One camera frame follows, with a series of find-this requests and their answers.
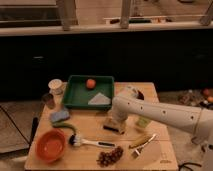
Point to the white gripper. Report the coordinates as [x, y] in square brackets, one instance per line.
[117, 117]

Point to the wooden black felt eraser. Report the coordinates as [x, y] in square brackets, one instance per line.
[114, 126]

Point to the red bowl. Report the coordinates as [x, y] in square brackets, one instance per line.
[50, 146]

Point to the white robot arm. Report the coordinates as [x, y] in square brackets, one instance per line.
[194, 120]

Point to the light green cup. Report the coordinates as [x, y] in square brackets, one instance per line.
[143, 122]

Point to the grey triangular cloth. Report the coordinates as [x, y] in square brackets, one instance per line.
[99, 99]

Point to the yellow corn cob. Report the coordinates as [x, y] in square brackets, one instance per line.
[139, 141]

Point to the orange fruit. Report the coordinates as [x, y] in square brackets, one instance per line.
[90, 83]

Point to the bunch of red grapes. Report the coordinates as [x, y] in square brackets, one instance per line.
[108, 158]

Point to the green plastic tray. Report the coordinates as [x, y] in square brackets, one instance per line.
[77, 95]

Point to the white dish brush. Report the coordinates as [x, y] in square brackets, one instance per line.
[77, 140]

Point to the blue sponge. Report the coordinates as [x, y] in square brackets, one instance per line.
[59, 116]

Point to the white paper cup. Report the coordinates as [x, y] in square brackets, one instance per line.
[55, 86]

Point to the dark metal can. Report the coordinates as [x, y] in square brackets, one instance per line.
[48, 100]

